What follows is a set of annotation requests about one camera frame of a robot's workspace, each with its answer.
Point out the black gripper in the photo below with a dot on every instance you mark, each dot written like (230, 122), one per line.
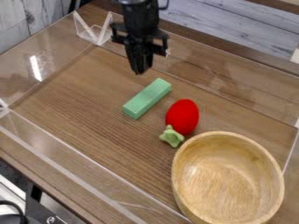
(139, 33)

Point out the red plush strawberry toy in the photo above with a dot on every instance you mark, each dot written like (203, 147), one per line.
(182, 120)

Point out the green rectangular block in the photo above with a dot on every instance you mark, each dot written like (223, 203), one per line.
(141, 103)

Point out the clear acrylic tray walls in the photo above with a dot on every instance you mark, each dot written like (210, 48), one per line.
(99, 161)

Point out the wooden bowl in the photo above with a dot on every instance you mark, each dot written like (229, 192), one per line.
(227, 180)

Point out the black table leg bracket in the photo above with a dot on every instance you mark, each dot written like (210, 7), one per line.
(44, 210)

